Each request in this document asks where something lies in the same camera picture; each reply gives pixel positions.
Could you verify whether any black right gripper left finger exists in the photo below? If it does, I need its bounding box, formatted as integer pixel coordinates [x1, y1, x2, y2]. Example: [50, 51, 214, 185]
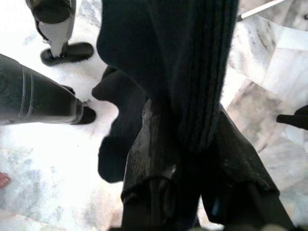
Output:
[120, 99, 183, 231]

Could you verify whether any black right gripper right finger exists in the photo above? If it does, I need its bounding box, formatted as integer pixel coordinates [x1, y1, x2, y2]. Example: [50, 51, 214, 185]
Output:
[199, 105, 298, 231]

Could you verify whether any black garment white print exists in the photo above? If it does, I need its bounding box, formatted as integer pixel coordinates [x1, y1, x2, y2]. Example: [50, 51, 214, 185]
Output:
[92, 0, 239, 186]

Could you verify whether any grey black right robot leg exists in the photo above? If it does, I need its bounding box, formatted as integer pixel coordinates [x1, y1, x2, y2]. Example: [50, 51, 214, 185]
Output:
[0, 54, 97, 126]

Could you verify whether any person bare foot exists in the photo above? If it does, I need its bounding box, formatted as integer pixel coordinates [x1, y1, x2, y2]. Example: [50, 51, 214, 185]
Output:
[0, 172, 12, 190]

